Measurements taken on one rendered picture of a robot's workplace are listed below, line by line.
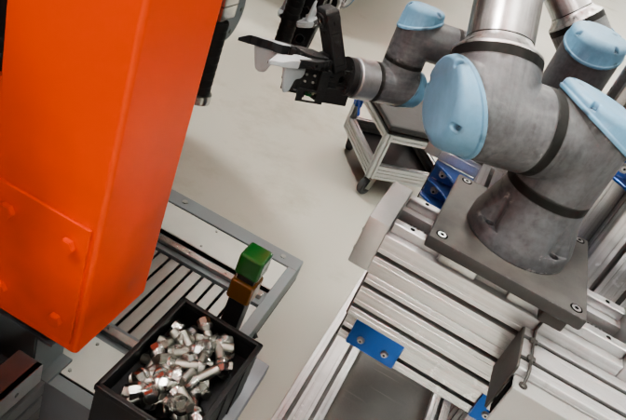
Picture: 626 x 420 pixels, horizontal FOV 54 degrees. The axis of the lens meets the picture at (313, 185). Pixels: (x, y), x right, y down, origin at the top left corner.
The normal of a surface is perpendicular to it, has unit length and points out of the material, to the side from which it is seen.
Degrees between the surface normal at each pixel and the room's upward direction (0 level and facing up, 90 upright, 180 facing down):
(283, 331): 0
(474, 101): 60
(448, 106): 96
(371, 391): 0
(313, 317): 0
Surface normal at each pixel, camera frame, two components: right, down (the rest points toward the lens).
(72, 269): -0.36, 0.40
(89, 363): 0.33, -0.79
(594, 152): -0.04, 0.43
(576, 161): 0.04, 0.60
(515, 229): -0.47, 0.00
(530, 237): -0.23, 0.15
